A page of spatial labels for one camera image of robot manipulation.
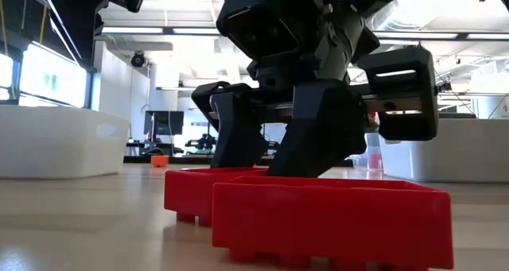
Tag silver ventilation duct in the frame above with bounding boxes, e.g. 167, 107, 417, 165
367, 0, 434, 32

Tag black aluminium table frame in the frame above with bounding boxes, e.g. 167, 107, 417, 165
122, 154, 355, 168

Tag red toy brick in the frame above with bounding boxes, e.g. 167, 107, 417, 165
164, 167, 268, 227
367, 153, 383, 172
211, 175, 454, 271

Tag narrow window pane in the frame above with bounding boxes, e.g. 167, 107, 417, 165
0, 54, 13, 101

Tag black flat device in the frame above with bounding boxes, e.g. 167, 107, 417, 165
437, 111, 477, 120

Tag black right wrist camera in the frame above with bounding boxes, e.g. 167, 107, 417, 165
216, 2, 303, 64

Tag white plastic bin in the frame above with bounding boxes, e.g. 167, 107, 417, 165
0, 105, 130, 180
378, 118, 509, 184

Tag dark background desk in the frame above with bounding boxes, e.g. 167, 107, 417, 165
126, 137, 185, 157

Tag clear plastic bin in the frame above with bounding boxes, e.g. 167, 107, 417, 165
359, 133, 383, 171

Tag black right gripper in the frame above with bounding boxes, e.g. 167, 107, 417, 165
192, 4, 440, 180

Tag large window pane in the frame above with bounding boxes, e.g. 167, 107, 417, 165
19, 44, 88, 107

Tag black bar with strip lights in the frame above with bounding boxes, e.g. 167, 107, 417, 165
101, 24, 509, 41

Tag black monitor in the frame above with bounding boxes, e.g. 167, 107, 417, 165
143, 110, 185, 136

